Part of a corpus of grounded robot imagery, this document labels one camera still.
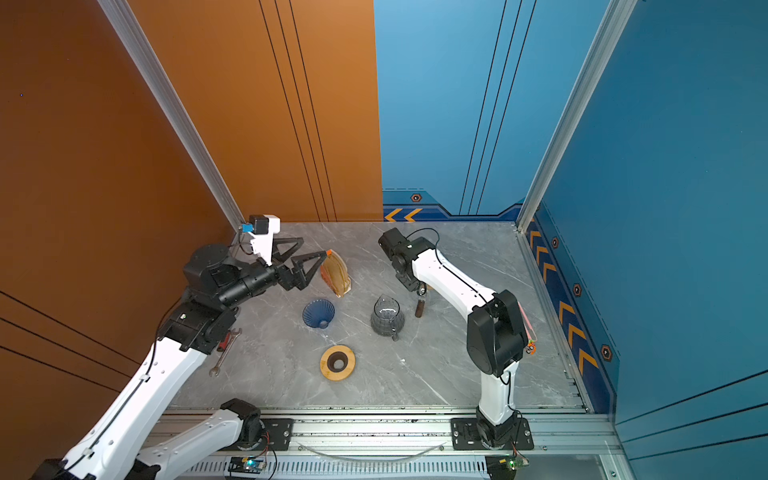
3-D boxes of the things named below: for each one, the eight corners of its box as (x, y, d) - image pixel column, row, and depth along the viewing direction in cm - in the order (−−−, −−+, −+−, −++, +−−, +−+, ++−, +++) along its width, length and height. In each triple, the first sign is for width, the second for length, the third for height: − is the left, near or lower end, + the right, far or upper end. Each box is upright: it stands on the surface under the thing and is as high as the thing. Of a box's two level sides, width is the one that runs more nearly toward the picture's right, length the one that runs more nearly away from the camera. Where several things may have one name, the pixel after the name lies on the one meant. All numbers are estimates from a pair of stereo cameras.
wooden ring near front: (318, 381, 84) (316, 378, 82) (323, 348, 90) (322, 345, 88) (353, 381, 84) (353, 378, 82) (356, 348, 90) (355, 345, 88)
